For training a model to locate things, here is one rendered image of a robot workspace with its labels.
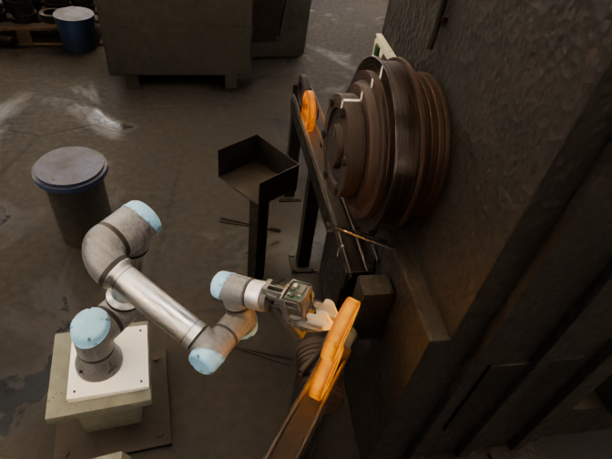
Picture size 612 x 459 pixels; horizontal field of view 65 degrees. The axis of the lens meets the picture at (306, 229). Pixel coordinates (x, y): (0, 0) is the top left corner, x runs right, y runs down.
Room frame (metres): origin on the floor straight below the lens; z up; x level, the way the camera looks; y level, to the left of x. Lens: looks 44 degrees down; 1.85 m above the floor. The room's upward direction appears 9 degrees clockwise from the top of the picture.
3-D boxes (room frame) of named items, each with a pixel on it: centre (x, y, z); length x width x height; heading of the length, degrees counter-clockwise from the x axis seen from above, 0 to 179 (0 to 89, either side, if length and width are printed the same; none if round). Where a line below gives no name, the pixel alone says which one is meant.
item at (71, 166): (1.66, 1.12, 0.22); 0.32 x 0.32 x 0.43
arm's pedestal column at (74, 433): (0.79, 0.63, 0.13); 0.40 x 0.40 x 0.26; 21
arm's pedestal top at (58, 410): (0.79, 0.63, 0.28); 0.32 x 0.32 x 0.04; 21
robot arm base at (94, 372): (0.79, 0.63, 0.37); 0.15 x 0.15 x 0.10
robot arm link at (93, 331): (0.80, 0.62, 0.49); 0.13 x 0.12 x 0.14; 158
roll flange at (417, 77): (1.16, -0.24, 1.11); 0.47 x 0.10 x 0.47; 15
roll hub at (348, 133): (1.11, -0.06, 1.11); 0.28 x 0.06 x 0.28; 15
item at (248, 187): (1.54, 0.23, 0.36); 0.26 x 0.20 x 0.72; 50
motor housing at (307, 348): (0.78, -0.11, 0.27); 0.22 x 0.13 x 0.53; 15
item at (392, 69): (1.13, -0.16, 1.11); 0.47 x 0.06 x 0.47; 15
